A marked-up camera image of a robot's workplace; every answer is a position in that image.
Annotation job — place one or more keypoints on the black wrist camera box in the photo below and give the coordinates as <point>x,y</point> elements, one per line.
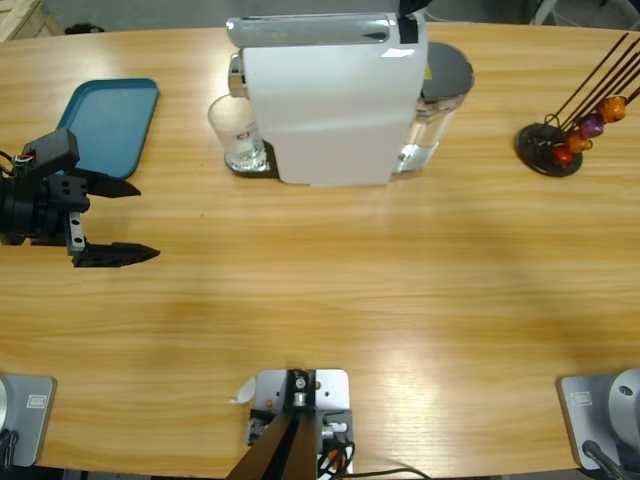
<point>52,150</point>

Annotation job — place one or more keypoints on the purple coffee capsule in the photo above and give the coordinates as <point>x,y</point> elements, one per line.
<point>592,125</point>

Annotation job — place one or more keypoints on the clear water tank dark lid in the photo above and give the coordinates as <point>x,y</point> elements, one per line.
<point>445,75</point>

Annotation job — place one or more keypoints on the white chair frame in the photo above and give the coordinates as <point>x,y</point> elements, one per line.
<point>547,12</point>

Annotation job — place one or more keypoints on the black capsule holder stand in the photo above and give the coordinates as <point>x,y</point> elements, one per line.
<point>535,142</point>

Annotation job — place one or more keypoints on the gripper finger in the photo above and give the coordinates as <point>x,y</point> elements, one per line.
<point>412,7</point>

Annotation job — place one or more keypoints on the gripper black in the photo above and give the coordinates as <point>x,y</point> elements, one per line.
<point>65,192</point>

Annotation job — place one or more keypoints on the black floor object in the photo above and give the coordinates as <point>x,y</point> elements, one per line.
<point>82,28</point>

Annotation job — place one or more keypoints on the white capsule coffee machine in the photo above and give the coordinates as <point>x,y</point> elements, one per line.
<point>330,100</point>

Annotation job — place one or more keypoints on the orange coffee capsule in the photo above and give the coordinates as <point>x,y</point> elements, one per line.
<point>612,108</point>
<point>579,142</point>

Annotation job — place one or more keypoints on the metal drip tray grille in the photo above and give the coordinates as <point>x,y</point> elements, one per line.
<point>247,162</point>

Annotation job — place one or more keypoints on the white tape piece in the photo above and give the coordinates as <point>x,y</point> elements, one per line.
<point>246,390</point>

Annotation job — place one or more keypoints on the red coffee capsule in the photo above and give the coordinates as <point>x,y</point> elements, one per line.
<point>562,156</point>

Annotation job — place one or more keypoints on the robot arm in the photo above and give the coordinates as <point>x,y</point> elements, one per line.
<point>30,415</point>
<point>590,400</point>

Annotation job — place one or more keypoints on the teal plastic tray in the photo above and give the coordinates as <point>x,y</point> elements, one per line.
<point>115,115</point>

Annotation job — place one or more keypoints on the clear glass cup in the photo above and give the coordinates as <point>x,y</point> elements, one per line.
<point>235,120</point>

